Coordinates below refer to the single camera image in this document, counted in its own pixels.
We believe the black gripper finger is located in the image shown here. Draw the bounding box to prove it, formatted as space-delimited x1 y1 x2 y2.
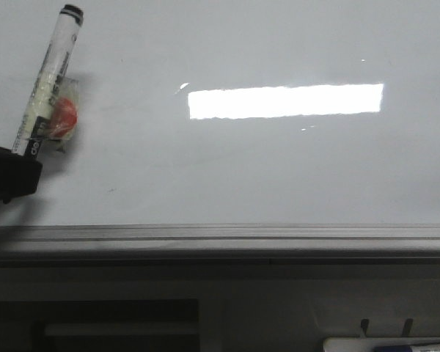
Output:
0 147 43 204

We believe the white black whiteboard marker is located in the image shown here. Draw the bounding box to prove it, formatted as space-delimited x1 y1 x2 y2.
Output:
12 4 84 159

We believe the red magnet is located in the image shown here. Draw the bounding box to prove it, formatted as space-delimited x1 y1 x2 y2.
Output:
44 78 79 153

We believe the white whiteboard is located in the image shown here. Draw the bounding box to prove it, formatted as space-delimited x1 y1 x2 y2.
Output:
0 1 440 226

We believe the dark hook left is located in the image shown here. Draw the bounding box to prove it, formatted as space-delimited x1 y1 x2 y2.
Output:
360 318 370 338

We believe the dark hook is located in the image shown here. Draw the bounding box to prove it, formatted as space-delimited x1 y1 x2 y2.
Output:
360 318 370 338
401 318 414 337

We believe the dark hook middle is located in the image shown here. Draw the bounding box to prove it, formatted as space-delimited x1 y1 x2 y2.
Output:
401 318 414 337

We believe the blue white marker in tray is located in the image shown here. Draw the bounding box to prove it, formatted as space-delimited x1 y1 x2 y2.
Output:
373 343 440 352

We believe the grey aluminium whiteboard frame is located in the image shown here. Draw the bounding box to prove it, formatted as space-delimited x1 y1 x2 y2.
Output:
0 224 440 263

